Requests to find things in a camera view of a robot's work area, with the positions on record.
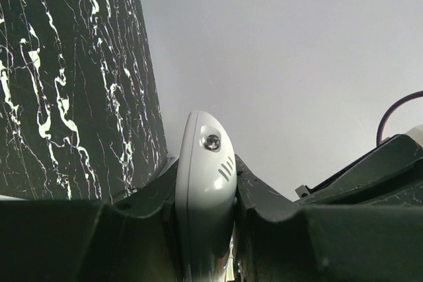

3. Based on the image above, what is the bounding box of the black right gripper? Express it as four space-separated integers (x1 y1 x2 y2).
296 135 422 206

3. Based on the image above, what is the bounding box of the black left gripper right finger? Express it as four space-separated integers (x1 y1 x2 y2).
235 158 422 281

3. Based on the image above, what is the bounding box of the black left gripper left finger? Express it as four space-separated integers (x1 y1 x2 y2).
1 159 182 281

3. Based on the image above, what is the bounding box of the white remote control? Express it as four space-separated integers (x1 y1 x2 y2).
175 111 237 281

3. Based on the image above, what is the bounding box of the white battery cover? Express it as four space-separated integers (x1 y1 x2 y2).
0 195 24 201

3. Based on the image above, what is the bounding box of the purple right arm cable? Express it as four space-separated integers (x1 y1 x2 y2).
377 90 423 146

